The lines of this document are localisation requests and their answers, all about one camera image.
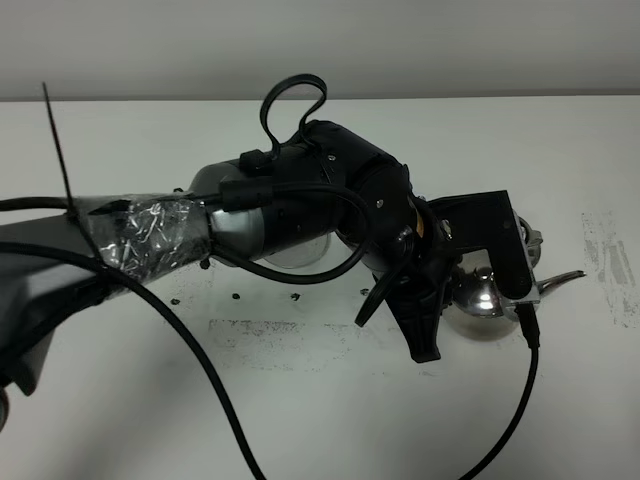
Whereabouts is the steel teapot saucer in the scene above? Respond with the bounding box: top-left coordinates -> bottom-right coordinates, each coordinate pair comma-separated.
264,234 -> 331,269

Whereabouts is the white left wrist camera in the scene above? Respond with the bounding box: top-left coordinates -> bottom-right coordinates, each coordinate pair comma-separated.
514,212 -> 541,306

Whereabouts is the black left camera cable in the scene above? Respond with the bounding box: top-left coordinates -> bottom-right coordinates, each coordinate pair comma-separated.
0,179 -> 542,480

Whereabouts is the stainless steel teapot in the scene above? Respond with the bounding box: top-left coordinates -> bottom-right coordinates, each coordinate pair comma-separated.
439,249 -> 587,344

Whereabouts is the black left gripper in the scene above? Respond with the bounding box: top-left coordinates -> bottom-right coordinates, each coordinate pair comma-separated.
384,191 -> 536,363

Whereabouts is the black cable tie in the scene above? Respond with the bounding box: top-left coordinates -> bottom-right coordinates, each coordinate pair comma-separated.
41,81 -> 102,261

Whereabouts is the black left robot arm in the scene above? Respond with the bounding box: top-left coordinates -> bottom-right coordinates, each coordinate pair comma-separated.
1,121 -> 540,394

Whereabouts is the right stainless steel teacup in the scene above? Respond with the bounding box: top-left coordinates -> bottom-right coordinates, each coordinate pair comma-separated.
519,217 -> 543,268

